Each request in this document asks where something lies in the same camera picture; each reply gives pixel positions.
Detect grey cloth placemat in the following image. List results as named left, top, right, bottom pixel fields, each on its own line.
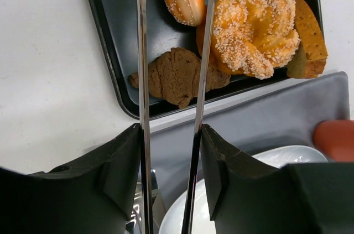
left=150, top=72, right=353, bottom=207

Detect metal tongs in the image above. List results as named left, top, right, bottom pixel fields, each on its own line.
left=137, top=0, right=215, bottom=233

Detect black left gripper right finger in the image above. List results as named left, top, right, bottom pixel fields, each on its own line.
left=201, top=124, right=353, bottom=233

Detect white oval plate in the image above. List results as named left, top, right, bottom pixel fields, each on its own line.
left=159, top=145, right=327, bottom=234

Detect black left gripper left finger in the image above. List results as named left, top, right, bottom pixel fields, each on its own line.
left=1, top=124, right=140, bottom=233

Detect smooth orange round bun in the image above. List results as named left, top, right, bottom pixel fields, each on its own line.
left=196, top=6, right=243, bottom=75

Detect orange cup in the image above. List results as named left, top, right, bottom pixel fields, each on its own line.
left=313, top=120, right=354, bottom=162

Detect sliced brown bread loaf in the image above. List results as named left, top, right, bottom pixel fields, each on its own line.
left=287, top=0, right=328, bottom=79

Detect silver fork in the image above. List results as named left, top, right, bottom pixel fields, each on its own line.
left=125, top=169, right=166, bottom=234

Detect sesame twisted bread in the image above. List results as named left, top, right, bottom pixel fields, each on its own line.
left=211, top=0, right=300, bottom=80

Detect brown chocolate croissant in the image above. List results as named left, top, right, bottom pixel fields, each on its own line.
left=128, top=48, right=231, bottom=109

